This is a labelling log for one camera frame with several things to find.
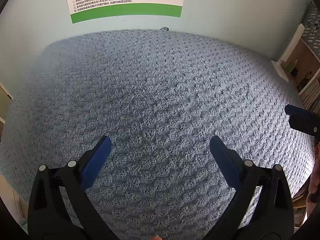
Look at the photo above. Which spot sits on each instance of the wooden cabinet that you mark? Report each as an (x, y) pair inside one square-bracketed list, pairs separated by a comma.
[(3, 105)]

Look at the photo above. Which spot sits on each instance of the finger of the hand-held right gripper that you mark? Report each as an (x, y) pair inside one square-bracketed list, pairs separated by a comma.
[(302, 120)]

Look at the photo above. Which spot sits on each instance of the dark pen holder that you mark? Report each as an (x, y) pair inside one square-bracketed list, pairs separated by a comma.
[(303, 82)]

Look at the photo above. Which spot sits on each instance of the blue textured blanket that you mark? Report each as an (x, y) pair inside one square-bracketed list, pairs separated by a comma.
[(160, 92)]

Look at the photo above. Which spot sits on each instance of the stack of magazines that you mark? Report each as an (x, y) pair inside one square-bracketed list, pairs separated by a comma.
[(300, 200)]

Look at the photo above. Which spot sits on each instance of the row of books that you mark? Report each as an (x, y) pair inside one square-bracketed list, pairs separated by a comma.
[(311, 95)]

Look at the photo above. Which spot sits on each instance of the white desk lamp base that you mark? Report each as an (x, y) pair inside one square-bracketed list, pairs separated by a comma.
[(292, 45)]

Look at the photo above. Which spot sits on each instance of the green striped wall poster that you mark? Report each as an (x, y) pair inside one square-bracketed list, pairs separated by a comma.
[(125, 10)]

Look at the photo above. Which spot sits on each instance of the grey perforated storage basket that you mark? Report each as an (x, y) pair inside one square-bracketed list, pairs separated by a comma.
[(312, 25)]

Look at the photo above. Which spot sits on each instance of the wooden bookshelf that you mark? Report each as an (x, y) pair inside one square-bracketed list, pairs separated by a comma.
[(300, 55)]

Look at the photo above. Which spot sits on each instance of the small black container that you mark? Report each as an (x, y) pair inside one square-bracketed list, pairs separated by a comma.
[(295, 72)]

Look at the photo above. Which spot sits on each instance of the green bottle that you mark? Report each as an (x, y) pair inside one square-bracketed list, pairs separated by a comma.
[(291, 66)]

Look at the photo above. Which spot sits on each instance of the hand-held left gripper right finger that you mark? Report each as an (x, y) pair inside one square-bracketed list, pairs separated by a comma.
[(225, 158)]

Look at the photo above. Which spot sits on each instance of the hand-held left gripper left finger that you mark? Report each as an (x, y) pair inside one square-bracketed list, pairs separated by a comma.
[(98, 157)]

